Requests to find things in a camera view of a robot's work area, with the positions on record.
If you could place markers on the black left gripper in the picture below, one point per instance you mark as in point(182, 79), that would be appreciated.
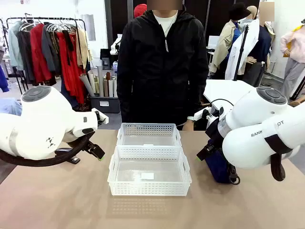
point(90, 146)

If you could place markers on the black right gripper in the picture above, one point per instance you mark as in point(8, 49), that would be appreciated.
point(214, 132)

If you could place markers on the black stapler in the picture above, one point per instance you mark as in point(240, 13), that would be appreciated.
point(62, 150)

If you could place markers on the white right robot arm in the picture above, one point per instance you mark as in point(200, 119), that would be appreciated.
point(250, 152)

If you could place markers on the person left forearm black sleeve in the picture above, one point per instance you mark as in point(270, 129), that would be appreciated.
point(201, 95)

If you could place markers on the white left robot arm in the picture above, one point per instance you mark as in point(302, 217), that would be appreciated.
point(43, 114)

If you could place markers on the person right forearm black sleeve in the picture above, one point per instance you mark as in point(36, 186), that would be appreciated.
point(122, 97)

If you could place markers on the person left hand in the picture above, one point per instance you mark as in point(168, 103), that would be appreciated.
point(188, 125)

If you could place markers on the white wrist watch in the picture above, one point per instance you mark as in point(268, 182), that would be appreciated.
point(190, 118)

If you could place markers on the grey plastic storage bin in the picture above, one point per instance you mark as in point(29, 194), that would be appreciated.
point(104, 105)

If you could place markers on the white perforated plastic basket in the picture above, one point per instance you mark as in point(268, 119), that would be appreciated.
point(149, 133)
point(149, 171)

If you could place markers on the white side table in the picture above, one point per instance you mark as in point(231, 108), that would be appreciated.
point(224, 91)

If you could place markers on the white rolled paper tube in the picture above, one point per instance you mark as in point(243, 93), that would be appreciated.
point(87, 86)

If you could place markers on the tall grey cardboard tube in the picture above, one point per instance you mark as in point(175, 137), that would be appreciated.
point(100, 81)

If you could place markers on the long red hanging dress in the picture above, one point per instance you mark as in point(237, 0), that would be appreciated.
point(72, 78)

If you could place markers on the person torso black jacket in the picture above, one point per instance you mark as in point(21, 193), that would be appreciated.
point(162, 71)

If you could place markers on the black plastic stool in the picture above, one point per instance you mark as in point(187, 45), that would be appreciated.
point(106, 59)

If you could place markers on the white hanging shirt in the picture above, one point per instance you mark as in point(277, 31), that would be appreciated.
point(238, 59)

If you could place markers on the light blue cloth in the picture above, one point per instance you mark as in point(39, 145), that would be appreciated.
point(10, 107)

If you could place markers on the beige trench coat mannequin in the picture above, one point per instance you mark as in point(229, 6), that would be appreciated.
point(222, 47)

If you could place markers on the black tripod pole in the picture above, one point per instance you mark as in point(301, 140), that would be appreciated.
point(241, 52)

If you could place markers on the beige hanging garment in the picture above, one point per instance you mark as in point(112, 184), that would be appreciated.
point(84, 47)

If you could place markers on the dark grey hanging jacket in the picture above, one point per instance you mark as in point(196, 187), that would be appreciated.
point(51, 50)

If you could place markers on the red hanging garment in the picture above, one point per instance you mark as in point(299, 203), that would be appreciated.
point(39, 55)

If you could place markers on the dark blue cloth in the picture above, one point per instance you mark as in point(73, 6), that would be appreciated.
point(3, 81)

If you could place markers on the navy top mannequin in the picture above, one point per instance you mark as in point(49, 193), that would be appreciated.
point(262, 45)

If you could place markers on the bystander in pink top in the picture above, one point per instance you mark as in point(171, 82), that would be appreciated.
point(294, 59)

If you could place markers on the pale blue hanging jacket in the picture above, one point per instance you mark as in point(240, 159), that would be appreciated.
point(14, 45)

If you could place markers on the black bucket hat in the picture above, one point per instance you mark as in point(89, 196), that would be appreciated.
point(238, 12)

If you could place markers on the black metal clothes rack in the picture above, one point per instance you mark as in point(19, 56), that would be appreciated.
point(45, 18)

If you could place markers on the red hat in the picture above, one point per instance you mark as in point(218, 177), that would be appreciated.
point(139, 10)

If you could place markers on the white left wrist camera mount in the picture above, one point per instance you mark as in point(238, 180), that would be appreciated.
point(101, 117)

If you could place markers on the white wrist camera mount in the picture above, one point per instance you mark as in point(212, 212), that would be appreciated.
point(201, 114)
point(101, 117)

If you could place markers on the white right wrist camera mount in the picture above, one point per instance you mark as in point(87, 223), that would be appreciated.
point(201, 114)

